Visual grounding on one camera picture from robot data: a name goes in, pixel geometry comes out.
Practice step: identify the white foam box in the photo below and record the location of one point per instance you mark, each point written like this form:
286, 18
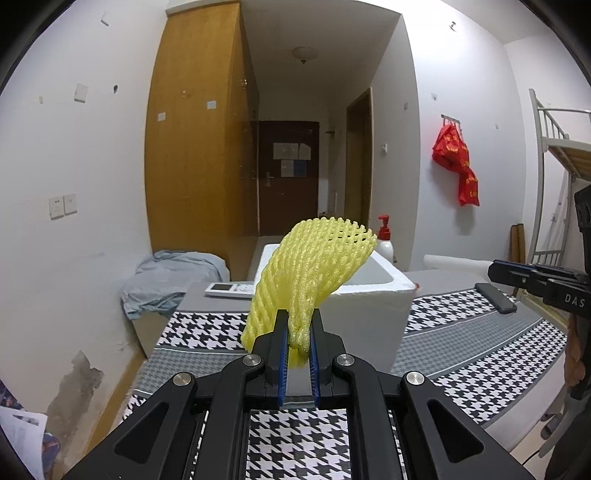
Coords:
360, 323

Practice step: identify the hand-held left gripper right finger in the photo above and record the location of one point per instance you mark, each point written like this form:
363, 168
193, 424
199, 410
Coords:
315, 364

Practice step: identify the yellow foam net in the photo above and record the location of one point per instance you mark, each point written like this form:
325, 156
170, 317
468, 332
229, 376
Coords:
314, 263

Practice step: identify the printed paper stack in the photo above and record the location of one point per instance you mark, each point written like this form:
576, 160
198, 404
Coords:
23, 434

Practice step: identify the grey blue cloth pile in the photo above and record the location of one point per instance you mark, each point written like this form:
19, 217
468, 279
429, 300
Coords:
171, 277

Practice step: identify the white rolled sheet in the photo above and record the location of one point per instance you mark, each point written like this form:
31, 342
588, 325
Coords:
455, 263

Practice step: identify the white paper notice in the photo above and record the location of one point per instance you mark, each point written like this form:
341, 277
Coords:
304, 151
280, 151
293, 151
286, 168

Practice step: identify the person's right hand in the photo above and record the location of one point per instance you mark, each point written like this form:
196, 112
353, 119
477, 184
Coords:
573, 350

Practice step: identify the red printed bag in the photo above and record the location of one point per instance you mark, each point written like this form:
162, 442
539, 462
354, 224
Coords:
469, 184
450, 147

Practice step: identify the wall hook rack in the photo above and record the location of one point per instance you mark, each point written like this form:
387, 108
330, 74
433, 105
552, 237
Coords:
451, 118

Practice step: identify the black smartphone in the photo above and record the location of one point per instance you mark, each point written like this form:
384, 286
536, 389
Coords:
496, 297

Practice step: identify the blue paper notice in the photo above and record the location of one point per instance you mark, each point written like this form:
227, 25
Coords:
299, 168

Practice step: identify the white remote control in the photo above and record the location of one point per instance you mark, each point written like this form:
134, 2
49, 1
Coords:
228, 290

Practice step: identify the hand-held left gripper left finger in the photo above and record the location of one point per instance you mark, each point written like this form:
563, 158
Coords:
282, 364

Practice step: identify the dark brown entry door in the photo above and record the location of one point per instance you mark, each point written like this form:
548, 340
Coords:
288, 203

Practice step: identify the white wall switch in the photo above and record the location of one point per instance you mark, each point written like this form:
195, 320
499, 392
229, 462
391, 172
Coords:
70, 204

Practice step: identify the white pump lotion bottle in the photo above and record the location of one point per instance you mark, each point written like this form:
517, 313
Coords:
385, 244

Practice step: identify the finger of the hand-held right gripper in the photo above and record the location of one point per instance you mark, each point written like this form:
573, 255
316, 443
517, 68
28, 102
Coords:
512, 276

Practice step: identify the metal bunk bed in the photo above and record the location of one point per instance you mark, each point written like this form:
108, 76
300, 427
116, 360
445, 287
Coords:
554, 147

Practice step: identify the white wall socket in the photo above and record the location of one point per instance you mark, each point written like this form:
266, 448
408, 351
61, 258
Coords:
56, 206

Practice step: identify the round ceiling lamp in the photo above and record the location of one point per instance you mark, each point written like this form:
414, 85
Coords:
304, 54

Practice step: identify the light wooden side door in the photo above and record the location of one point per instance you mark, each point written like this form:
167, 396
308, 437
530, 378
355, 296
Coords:
360, 161

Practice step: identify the wooden wardrobe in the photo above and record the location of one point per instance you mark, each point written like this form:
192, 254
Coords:
194, 161

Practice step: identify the houndstooth tablecloth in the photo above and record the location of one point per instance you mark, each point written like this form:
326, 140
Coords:
438, 332

